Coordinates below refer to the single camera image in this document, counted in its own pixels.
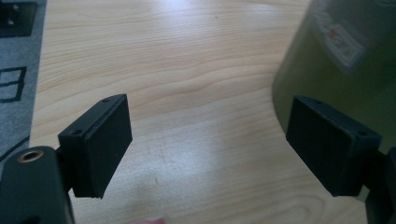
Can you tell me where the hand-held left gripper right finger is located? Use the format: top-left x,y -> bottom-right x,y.
285,95 -> 383,198

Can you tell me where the olive green trash bin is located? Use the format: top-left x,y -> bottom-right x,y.
272,0 -> 396,154

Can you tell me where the black stand with base plate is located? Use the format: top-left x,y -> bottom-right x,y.
0,1 -> 38,39

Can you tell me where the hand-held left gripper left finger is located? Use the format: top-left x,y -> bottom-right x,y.
55,93 -> 134,199

